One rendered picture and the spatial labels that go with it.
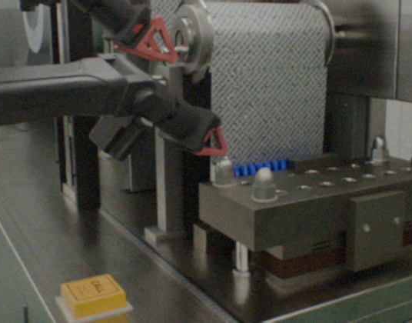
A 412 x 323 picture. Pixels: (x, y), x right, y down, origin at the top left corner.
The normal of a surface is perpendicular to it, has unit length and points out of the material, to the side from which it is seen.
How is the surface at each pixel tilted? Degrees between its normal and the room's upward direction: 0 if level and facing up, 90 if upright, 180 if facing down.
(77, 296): 0
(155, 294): 0
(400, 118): 90
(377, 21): 90
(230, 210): 90
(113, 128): 72
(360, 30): 90
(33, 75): 32
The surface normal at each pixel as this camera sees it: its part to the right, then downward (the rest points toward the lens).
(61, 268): 0.00, -0.98
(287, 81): 0.50, 0.20
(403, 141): -0.87, 0.10
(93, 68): 0.42, -0.79
